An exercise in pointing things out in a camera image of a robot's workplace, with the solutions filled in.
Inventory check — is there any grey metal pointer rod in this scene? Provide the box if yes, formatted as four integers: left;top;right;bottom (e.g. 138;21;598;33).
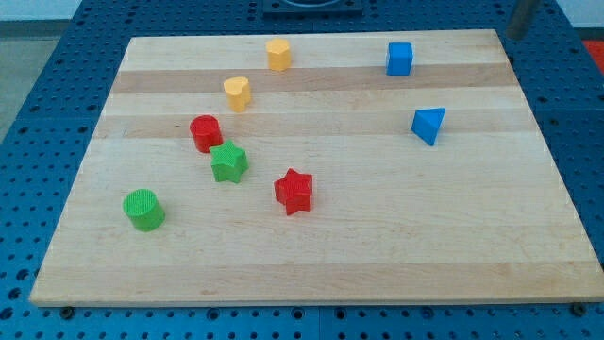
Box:
505;0;541;41

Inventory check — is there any green star block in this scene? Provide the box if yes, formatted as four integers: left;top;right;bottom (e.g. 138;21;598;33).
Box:
210;140;249;183

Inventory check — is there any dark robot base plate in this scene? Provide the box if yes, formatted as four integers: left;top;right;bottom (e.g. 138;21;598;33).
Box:
259;0;363;17

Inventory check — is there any large wooden board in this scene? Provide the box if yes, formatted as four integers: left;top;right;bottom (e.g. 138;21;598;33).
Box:
30;29;603;307

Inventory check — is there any red cylinder block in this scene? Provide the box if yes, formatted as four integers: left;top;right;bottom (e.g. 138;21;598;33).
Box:
190;115;224;153

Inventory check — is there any blue triangular prism block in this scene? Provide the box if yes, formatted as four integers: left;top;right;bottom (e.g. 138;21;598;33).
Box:
411;108;446;146

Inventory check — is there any green cylinder block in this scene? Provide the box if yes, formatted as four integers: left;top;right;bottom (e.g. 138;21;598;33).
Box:
122;189;165;232

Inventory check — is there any yellow hexagon block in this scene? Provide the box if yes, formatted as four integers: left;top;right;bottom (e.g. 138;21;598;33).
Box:
265;38;292;71

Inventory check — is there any yellow heart block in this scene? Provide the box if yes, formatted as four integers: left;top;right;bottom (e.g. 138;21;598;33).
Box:
223;76;251;112

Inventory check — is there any red star block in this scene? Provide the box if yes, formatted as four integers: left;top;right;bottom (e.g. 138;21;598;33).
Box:
274;168;313;215

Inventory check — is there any blue cube block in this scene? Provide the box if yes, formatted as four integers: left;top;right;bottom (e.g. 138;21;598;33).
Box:
386;42;413;76

